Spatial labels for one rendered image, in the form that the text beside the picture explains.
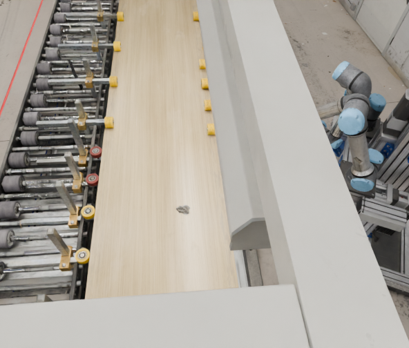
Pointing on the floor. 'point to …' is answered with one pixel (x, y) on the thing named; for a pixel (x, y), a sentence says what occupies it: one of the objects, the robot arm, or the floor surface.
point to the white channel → (302, 223)
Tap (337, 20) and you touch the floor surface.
